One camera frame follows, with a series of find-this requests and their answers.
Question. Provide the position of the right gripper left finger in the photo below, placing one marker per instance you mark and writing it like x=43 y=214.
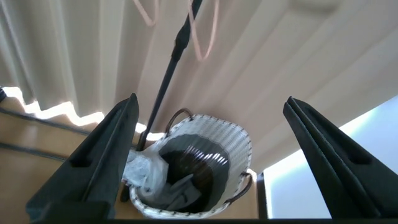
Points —
x=93 y=174

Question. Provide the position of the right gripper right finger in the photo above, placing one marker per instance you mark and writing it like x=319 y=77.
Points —
x=348 y=174

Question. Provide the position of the black clothes rack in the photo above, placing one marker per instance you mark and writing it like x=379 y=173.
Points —
x=183 y=37

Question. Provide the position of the white laundry basket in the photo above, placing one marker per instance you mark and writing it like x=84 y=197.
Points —
x=224 y=133

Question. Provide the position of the beige curtain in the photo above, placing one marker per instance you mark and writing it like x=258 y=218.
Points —
x=280 y=62

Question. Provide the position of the pale grey garment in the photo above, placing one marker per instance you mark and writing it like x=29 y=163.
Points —
x=143 y=174

